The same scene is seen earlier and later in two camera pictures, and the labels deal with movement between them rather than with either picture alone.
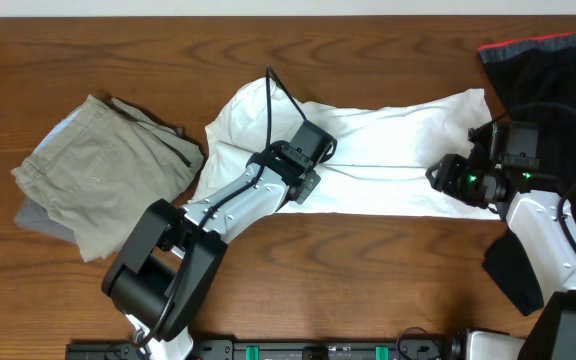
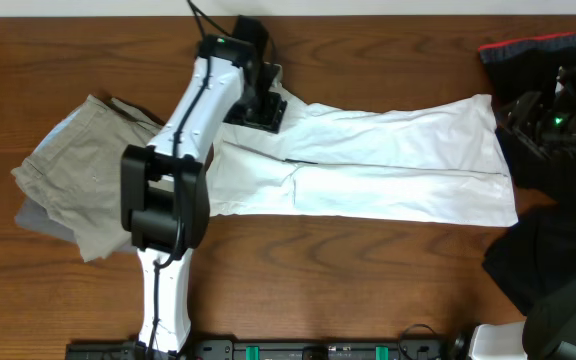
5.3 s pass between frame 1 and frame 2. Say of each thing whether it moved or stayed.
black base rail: stayed
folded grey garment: stayed
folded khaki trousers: stayed
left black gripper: moved
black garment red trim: stayed
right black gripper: moved
